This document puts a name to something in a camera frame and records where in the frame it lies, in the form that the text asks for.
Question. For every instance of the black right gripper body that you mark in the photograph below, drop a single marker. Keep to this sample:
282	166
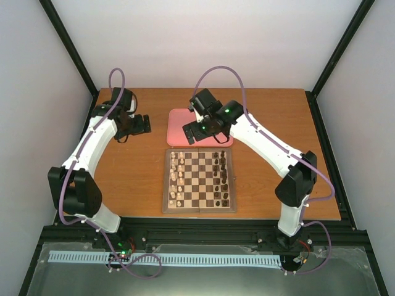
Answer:
206	131

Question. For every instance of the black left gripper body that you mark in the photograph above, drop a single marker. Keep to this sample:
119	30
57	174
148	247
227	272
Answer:
133	128

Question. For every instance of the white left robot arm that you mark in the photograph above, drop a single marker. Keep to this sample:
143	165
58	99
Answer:
73	188

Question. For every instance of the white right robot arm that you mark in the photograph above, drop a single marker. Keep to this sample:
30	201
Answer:
295	168

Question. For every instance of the wooden chess board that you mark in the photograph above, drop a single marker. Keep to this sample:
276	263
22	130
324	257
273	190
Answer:
199	184

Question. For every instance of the pink plastic tray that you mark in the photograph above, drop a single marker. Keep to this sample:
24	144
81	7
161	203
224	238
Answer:
175	136

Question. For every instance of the black aluminium frame rail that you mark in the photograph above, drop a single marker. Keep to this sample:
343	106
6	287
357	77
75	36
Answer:
146	233

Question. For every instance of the left black corner post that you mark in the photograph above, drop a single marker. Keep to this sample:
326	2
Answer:
68	44

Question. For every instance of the light blue slotted cable duct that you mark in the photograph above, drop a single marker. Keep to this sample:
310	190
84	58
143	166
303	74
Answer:
168	259

